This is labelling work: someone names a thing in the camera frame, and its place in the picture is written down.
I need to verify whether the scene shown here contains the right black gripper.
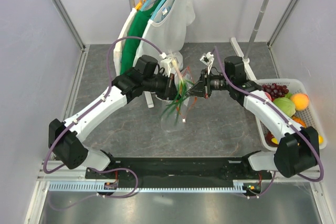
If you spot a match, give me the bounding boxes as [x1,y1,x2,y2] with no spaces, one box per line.
[186,69,232,99]

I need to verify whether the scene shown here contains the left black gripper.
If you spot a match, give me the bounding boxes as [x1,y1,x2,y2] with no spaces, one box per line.
[143,72,182,101]

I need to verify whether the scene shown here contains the green onion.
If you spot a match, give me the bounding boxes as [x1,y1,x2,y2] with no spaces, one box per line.
[161,58,197,129]

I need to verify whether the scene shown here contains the clear zip top bag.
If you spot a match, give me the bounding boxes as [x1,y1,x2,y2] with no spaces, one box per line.
[161,66,197,133]

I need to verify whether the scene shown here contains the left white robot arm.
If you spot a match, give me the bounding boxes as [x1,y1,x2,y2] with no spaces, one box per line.
[48,55,179,178]

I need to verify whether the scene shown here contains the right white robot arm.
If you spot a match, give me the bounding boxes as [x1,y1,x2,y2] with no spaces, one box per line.
[187,52,324,181]

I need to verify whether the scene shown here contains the front white t-shirt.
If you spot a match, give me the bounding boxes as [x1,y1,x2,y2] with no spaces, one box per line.
[142,0,195,69]

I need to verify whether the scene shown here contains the white t-shirt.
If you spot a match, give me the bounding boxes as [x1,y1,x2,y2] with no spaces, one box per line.
[112,7,138,75]
[142,0,195,69]

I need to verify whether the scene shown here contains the back white t-shirt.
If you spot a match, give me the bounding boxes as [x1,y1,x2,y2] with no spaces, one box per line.
[112,7,138,75]

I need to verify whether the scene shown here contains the green t-shirt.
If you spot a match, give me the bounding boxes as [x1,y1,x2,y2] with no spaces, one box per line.
[113,8,148,74]

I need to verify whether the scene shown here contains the purple grapes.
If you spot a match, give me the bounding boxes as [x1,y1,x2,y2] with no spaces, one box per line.
[262,83,290,100]

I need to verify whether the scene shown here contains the green cabbage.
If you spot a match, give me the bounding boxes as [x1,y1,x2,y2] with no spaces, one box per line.
[273,97,296,117]

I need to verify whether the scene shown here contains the peach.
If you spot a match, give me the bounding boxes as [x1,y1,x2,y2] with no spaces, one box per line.
[290,93,310,111]

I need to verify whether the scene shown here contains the orange fruit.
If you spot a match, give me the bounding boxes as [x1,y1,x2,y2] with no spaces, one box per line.
[291,115,307,128]

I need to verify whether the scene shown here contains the white plastic basket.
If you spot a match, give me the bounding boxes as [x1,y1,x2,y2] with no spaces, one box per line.
[255,78,324,151]

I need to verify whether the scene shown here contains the yellow banana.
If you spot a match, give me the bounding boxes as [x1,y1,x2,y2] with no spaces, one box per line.
[270,135,324,145]

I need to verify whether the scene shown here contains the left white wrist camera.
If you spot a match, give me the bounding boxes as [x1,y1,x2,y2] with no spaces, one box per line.
[160,51,183,76]

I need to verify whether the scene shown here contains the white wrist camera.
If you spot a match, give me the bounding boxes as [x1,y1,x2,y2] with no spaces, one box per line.
[199,52,214,74]
[160,51,183,76]

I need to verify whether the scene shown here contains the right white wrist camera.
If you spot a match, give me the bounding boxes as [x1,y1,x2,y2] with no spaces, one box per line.
[199,52,214,74]

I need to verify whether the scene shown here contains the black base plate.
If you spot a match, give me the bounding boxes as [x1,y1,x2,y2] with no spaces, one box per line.
[83,155,274,190]

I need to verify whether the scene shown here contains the grey cable duct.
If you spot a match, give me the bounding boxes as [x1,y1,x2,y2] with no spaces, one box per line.
[48,181,247,193]

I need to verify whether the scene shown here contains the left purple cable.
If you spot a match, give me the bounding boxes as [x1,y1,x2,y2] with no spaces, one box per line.
[42,36,165,210]

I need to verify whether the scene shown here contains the purple cable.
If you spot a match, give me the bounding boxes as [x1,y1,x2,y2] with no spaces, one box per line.
[42,36,165,210]
[214,45,325,201]

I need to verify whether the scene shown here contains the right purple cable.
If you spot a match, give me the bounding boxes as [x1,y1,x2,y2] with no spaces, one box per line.
[214,45,325,201]

